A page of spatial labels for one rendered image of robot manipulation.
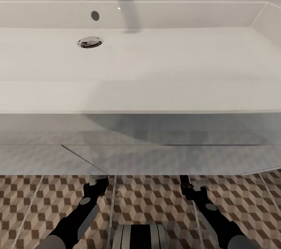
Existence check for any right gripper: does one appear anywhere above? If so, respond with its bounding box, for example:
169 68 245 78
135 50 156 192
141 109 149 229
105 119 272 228
181 184 208 204

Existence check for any mousetrap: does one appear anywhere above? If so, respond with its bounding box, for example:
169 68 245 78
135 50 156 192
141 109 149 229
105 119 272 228
180 175 191 188
97 178 105 196

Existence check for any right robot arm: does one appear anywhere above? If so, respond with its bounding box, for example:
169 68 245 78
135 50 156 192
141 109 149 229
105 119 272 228
181 180 260 249

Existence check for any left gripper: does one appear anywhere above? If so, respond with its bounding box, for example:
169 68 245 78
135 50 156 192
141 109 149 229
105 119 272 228
83 177 109 195

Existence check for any robot trunk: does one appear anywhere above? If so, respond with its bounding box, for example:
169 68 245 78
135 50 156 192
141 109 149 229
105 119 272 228
112 224 169 249

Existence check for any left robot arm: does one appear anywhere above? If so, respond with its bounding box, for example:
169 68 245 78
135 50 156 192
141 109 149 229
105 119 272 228
35 175 109 249

